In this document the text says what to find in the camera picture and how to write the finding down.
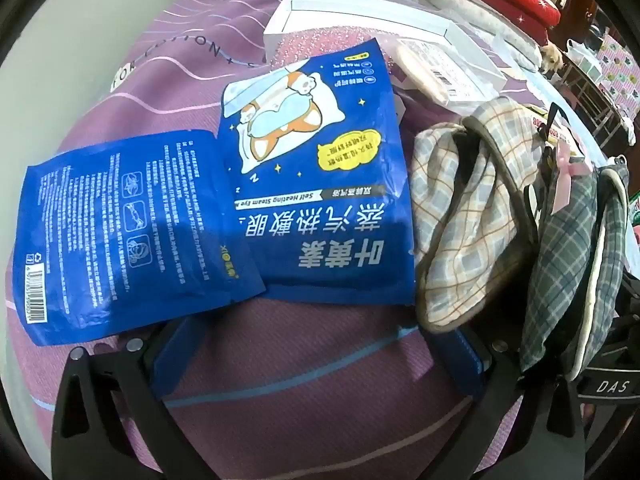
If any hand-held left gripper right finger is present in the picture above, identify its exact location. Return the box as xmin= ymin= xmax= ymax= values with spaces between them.
xmin=425 ymin=327 xmax=588 ymax=480

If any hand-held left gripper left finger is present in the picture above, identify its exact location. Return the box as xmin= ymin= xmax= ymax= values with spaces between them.
xmin=52 ymin=316 xmax=221 ymax=480

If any blue packet with white text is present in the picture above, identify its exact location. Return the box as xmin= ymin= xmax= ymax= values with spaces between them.
xmin=20 ymin=129 xmax=268 ymax=347

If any grey plaid eye mask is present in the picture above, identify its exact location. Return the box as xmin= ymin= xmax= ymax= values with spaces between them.
xmin=517 ymin=157 xmax=631 ymax=381

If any beige plaid eye mask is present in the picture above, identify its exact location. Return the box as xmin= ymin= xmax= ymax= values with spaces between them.
xmin=409 ymin=96 xmax=546 ymax=333

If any blue packet with dog print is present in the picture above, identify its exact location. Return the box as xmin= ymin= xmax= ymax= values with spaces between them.
xmin=216 ymin=37 xmax=418 ymax=307

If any white cardboard box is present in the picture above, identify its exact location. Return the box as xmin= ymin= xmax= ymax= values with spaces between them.
xmin=263 ymin=0 xmax=507 ymax=106

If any metal rack table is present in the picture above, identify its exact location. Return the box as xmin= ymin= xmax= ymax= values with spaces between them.
xmin=560 ymin=60 xmax=636 ymax=146

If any clear bag of beige puffs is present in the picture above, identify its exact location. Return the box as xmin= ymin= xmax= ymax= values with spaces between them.
xmin=392 ymin=37 xmax=496 ymax=106

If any pink patterned box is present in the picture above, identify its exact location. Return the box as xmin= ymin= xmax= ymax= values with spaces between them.
xmin=595 ymin=30 xmax=640 ymax=116

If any golden dog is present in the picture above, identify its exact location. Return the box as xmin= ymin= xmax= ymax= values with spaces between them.
xmin=539 ymin=42 xmax=565 ymax=73

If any white plastic bag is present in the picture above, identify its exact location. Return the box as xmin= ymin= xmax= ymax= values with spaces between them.
xmin=565 ymin=37 xmax=601 ymax=68

